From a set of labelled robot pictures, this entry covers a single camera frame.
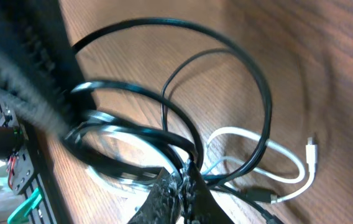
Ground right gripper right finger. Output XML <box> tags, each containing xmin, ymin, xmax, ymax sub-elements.
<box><xmin>182</xmin><ymin>161</ymin><xmax>234</xmax><ymax>224</ymax></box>

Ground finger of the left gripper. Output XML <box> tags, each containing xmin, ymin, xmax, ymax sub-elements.
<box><xmin>0</xmin><ymin>0</ymin><xmax>96</xmax><ymax>137</ymax></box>

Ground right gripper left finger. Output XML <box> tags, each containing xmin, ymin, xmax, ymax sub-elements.
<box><xmin>128</xmin><ymin>169</ymin><xmax>183</xmax><ymax>224</ymax></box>

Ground black USB cable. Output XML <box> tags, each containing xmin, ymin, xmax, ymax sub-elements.
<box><xmin>61</xmin><ymin>17</ymin><xmax>286</xmax><ymax>224</ymax></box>

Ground white USB cable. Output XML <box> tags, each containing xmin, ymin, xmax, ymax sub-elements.
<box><xmin>86</xmin><ymin>124</ymin><xmax>319</xmax><ymax>205</ymax></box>

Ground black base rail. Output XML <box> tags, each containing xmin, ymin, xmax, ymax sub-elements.
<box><xmin>0</xmin><ymin>101</ymin><xmax>72</xmax><ymax>224</ymax></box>

